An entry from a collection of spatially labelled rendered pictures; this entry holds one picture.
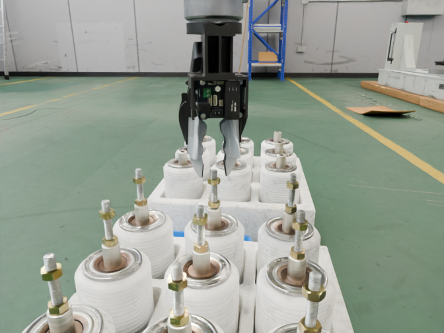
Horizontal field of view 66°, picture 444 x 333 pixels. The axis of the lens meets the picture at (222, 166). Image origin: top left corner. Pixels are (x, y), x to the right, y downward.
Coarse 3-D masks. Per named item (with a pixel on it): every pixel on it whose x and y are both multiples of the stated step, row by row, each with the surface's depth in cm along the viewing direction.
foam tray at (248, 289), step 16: (176, 240) 64; (176, 256) 59; (256, 256) 61; (320, 256) 59; (160, 288) 52; (240, 288) 51; (336, 288) 51; (160, 304) 48; (240, 304) 50; (336, 304) 48; (240, 320) 45; (336, 320) 45
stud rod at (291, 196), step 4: (292, 176) 50; (296, 176) 51; (292, 180) 51; (292, 192) 51; (288, 196) 52; (292, 196) 51; (288, 200) 52; (292, 200) 52; (288, 204) 52; (292, 204) 52; (288, 212) 52
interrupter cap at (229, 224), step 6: (222, 216) 57; (228, 216) 57; (192, 222) 55; (222, 222) 56; (228, 222) 55; (234, 222) 55; (192, 228) 53; (210, 228) 54; (216, 228) 54; (222, 228) 54; (228, 228) 53; (234, 228) 53; (210, 234) 51; (216, 234) 51; (222, 234) 52; (228, 234) 52
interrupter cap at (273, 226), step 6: (282, 216) 57; (270, 222) 55; (276, 222) 55; (282, 222) 55; (270, 228) 53; (276, 228) 54; (312, 228) 53; (270, 234) 52; (276, 234) 52; (282, 234) 52; (288, 234) 52; (294, 234) 52; (306, 234) 52; (312, 234) 51; (288, 240) 50; (294, 240) 50
